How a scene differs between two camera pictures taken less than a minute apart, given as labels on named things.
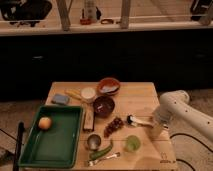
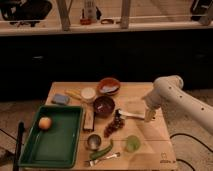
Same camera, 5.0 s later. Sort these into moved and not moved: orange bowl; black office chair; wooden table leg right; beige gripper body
Moved: beige gripper body
Not moved: black office chair; wooden table leg right; orange bowl
